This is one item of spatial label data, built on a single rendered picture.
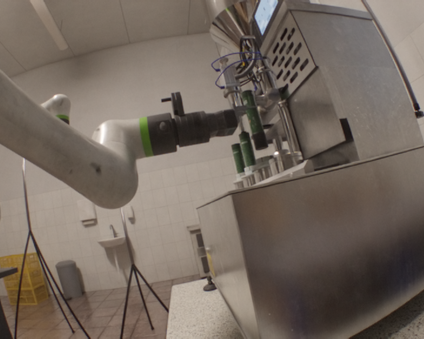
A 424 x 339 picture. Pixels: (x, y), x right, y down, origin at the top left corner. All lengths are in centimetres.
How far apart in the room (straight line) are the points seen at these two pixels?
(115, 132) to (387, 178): 49
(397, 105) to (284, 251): 39
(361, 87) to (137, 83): 456
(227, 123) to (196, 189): 365
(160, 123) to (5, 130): 31
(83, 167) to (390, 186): 46
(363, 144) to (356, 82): 12
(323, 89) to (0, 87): 52
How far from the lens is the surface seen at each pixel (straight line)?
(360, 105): 48
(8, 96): 43
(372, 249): 36
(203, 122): 56
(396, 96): 57
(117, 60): 525
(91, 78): 519
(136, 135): 54
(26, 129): 42
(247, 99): 63
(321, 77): 46
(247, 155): 69
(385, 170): 38
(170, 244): 419
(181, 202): 417
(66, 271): 429
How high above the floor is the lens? 101
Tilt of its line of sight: 9 degrees up
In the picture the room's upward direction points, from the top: 12 degrees counter-clockwise
